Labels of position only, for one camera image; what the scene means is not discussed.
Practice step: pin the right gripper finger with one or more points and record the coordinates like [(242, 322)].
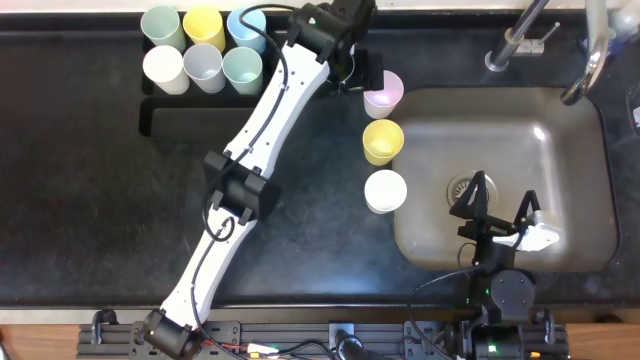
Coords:
[(475, 200), (529, 202)]

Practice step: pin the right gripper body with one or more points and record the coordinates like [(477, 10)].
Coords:
[(487, 227)]

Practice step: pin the yellow cup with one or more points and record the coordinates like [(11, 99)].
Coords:
[(204, 26), (382, 141)]

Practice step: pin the pink cup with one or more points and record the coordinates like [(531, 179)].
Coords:
[(383, 94)]

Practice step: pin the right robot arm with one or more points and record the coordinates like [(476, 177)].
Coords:
[(512, 295)]

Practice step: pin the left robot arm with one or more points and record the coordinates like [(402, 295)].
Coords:
[(290, 90)]

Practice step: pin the steel sink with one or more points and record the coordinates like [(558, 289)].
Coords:
[(525, 150)]

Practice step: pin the white cup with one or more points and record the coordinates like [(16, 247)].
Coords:
[(385, 191), (165, 69)]

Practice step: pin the steel tap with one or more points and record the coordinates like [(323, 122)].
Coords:
[(597, 55)]

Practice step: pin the green cup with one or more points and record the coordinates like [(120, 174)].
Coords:
[(243, 69), (162, 26)]

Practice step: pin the blue cup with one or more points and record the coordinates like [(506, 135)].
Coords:
[(250, 30)]

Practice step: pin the grey cup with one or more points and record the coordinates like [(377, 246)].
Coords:
[(204, 66)]

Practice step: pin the black tray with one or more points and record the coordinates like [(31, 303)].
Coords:
[(145, 100)]

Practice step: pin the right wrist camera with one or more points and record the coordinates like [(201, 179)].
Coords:
[(537, 235)]

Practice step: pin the mounting rail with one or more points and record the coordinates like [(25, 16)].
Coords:
[(290, 332)]

